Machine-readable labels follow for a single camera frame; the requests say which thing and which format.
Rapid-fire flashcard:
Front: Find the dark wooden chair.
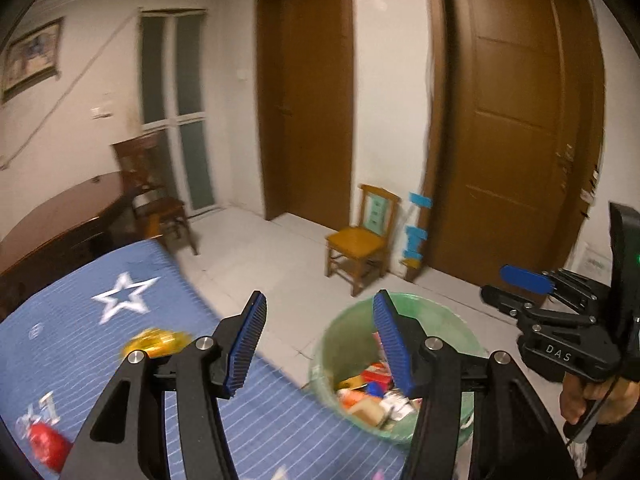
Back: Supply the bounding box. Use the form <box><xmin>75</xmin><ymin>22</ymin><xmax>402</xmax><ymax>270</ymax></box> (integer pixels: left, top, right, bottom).
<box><xmin>110</xmin><ymin>131</ymin><xmax>199</xmax><ymax>256</ymax></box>

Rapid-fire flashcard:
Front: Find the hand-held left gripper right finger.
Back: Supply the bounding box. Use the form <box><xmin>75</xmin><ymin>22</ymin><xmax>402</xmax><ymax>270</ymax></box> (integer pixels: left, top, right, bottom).
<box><xmin>372</xmin><ymin>289</ymin><xmax>576</xmax><ymax>480</ymax></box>

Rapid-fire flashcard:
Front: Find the small yellow wooden chair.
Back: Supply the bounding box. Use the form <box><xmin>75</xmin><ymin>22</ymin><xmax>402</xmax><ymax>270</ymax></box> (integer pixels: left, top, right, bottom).
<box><xmin>325</xmin><ymin>183</ymin><xmax>401</xmax><ymax>297</ymax></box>

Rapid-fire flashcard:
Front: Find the brass door handle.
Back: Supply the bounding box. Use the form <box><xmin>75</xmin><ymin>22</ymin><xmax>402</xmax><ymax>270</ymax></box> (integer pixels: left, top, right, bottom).
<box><xmin>555</xmin><ymin>145</ymin><xmax>576</xmax><ymax>193</ymax></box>

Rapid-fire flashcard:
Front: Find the thin wall cable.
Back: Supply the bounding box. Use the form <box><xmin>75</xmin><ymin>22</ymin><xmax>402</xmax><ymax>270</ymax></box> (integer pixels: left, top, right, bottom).
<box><xmin>0</xmin><ymin>12</ymin><xmax>143</xmax><ymax>171</ymax></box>

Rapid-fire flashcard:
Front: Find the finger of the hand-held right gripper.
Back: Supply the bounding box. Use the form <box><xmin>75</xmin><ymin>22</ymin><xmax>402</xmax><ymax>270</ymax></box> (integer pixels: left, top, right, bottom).
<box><xmin>481</xmin><ymin>284</ymin><xmax>601</xmax><ymax>331</ymax></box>
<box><xmin>500</xmin><ymin>264</ymin><xmax>613</xmax><ymax>306</ymax></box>

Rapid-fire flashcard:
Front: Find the black cable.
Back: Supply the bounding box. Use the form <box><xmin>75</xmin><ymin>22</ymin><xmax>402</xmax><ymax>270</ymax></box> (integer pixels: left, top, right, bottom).
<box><xmin>567</xmin><ymin>375</ymin><xmax>621</xmax><ymax>443</ymax></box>

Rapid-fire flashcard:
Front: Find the pile of mixed packets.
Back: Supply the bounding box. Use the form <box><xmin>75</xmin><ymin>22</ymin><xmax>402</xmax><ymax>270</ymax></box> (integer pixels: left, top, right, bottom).
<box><xmin>335</xmin><ymin>330</ymin><xmax>426</xmax><ymax>431</ymax></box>

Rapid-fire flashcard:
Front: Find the crumpled gold foil wrapper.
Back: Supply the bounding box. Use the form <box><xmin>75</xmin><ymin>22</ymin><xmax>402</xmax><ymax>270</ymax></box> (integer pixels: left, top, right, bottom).
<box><xmin>122</xmin><ymin>327</ymin><xmax>193</xmax><ymax>359</ymax></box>

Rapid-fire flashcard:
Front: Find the blue striped star blanket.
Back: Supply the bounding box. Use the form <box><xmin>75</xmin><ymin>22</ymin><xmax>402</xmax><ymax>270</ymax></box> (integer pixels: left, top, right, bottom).
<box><xmin>0</xmin><ymin>239</ymin><xmax>408</xmax><ymax>480</ymax></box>

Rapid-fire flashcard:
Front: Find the frosted glass door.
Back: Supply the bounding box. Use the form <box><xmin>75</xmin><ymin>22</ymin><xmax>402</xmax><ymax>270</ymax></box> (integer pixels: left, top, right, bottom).
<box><xmin>137</xmin><ymin>7</ymin><xmax>221</xmax><ymax>216</ymax></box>

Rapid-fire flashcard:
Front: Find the crumpled red wrapper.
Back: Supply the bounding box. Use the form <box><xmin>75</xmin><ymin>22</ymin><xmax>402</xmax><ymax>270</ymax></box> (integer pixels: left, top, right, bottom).
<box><xmin>29</xmin><ymin>421</ymin><xmax>72</xmax><ymax>472</ymax></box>

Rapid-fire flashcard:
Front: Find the plain brown wooden door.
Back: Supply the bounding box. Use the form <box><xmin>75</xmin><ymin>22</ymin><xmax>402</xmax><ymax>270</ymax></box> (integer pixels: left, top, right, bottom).
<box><xmin>256</xmin><ymin>0</ymin><xmax>356</xmax><ymax>231</ymax></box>

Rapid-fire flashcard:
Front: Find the person's right hand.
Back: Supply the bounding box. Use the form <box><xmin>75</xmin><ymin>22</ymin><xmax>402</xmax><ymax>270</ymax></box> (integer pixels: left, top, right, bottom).
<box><xmin>560</xmin><ymin>374</ymin><xmax>640</xmax><ymax>426</ymax></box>

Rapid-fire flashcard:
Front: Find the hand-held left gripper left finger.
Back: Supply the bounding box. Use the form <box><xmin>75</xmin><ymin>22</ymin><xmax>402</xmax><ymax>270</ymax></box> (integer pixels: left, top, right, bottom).
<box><xmin>60</xmin><ymin>290</ymin><xmax>268</xmax><ymax>480</ymax></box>

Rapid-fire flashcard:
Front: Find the blue paper sheet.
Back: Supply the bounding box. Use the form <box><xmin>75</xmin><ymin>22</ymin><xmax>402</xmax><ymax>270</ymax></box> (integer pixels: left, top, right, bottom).
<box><xmin>401</xmin><ymin>226</ymin><xmax>428</xmax><ymax>261</ymax></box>

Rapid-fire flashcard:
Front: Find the framed wall picture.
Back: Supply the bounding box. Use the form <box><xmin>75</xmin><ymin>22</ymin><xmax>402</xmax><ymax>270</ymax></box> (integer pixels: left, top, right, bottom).
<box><xmin>0</xmin><ymin>16</ymin><xmax>65</xmax><ymax>105</ymax></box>

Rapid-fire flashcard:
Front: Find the panelled brown wooden door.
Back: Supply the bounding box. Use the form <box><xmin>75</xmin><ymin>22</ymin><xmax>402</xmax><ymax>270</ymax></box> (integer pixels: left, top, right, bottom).
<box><xmin>425</xmin><ymin>0</ymin><xmax>608</xmax><ymax>291</ymax></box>

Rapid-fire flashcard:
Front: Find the dark wooden table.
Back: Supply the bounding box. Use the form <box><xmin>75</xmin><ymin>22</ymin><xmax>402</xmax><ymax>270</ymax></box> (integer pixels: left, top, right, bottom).
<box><xmin>0</xmin><ymin>171</ymin><xmax>133</xmax><ymax>306</ymax></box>

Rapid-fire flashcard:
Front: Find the green plastic bin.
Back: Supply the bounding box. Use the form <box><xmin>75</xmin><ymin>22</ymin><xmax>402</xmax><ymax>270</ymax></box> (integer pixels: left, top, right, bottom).
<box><xmin>310</xmin><ymin>292</ymin><xmax>488</xmax><ymax>448</ymax></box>

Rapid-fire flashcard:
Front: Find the person's right forearm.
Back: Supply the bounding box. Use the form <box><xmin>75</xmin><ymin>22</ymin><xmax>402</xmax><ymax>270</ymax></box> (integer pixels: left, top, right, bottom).
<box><xmin>595</xmin><ymin>417</ymin><xmax>640</xmax><ymax>480</ymax></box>

